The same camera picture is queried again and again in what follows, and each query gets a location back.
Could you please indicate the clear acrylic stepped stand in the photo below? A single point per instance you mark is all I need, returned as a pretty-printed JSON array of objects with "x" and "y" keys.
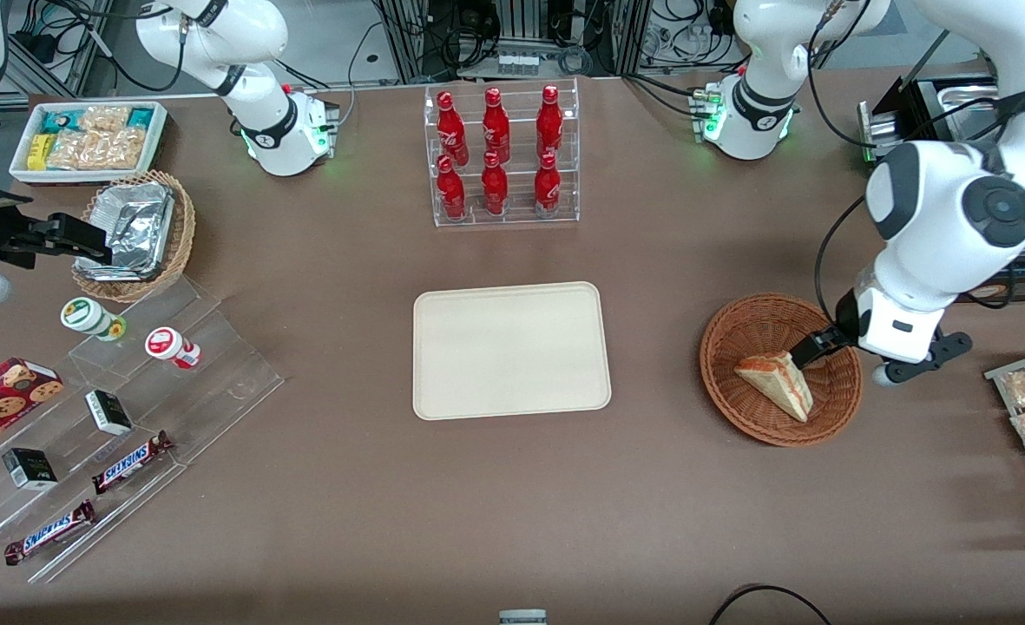
[{"x": 217, "y": 386}]

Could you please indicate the stainless steel pan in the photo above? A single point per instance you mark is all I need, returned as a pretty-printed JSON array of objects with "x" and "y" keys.
[{"x": 968, "y": 95}]

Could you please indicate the black food display case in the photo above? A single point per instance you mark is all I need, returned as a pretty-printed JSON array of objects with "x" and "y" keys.
[{"x": 929, "y": 113}]

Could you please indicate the round brown wicker basket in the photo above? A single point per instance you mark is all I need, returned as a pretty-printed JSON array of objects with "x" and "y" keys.
[{"x": 764, "y": 325}]

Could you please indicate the red chocolate cookie box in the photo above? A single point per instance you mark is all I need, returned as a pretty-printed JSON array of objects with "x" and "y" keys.
[{"x": 0, "y": 404}]

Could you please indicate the large clear cracker bag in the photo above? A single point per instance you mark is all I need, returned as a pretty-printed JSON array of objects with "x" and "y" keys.
[{"x": 95, "y": 149}]

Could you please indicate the small black carton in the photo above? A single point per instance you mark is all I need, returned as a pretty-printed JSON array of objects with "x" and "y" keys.
[
  {"x": 108, "y": 412},
  {"x": 29, "y": 469}
]

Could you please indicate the small clear cracker bag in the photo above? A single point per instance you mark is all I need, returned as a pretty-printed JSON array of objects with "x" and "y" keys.
[{"x": 104, "y": 117}]

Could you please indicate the Snickers chocolate bar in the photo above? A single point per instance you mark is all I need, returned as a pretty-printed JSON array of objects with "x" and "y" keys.
[
  {"x": 130, "y": 463},
  {"x": 48, "y": 532}
]

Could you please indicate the beige rectangular serving tray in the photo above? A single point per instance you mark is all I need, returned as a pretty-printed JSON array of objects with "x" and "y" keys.
[{"x": 512, "y": 351}]

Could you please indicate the aluminium equipment rack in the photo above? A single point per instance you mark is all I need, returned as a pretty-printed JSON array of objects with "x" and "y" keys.
[{"x": 408, "y": 43}]

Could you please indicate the yellow snack pack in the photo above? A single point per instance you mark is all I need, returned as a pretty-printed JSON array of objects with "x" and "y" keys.
[{"x": 38, "y": 152}]

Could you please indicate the white rectangular snack bin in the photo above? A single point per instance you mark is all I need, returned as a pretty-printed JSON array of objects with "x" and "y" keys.
[{"x": 22, "y": 169}]

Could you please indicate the red lid yogurt cup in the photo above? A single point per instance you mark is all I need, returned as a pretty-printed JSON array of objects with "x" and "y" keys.
[{"x": 167, "y": 345}]

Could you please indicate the clear acrylic bottle rack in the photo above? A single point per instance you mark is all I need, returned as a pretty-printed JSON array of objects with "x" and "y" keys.
[{"x": 516, "y": 126}]

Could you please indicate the red cola bottle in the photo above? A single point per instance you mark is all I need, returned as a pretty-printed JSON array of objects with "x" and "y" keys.
[
  {"x": 495, "y": 187},
  {"x": 452, "y": 130},
  {"x": 548, "y": 187},
  {"x": 549, "y": 121},
  {"x": 496, "y": 126},
  {"x": 450, "y": 191}
]

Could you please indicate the green lid yogurt cup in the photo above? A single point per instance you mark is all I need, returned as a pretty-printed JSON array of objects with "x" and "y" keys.
[{"x": 87, "y": 317}]

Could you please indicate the wicker basket holding foil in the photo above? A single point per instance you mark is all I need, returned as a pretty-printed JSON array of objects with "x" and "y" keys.
[{"x": 184, "y": 234}]

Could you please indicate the triangular sandwich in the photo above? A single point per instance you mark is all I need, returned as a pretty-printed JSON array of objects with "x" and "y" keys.
[{"x": 781, "y": 386}]

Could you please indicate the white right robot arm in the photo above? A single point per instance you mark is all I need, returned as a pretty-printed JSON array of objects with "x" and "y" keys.
[{"x": 273, "y": 130}]

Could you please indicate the teal snack pack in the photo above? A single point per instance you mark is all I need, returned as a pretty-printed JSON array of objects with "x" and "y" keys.
[
  {"x": 141, "y": 117},
  {"x": 61, "y": 121}
]

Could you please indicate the aluminium foil tray stack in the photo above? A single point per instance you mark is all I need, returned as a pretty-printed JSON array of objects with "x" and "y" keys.
[{"x": 134, "y": 226}]

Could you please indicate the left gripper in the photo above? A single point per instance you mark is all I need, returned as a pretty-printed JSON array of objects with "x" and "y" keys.
[{"x": 845, "y": 319}]

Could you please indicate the small grey device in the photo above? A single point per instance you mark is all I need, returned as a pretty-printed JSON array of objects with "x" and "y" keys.
[{"x": 522, "y": 618}]

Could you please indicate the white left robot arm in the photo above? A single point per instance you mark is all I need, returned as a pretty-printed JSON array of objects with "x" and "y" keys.
[{"x": 937, "y": 208}]

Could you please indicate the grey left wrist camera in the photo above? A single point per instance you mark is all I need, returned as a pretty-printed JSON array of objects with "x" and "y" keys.
[{"x": 924, "y": 367}]

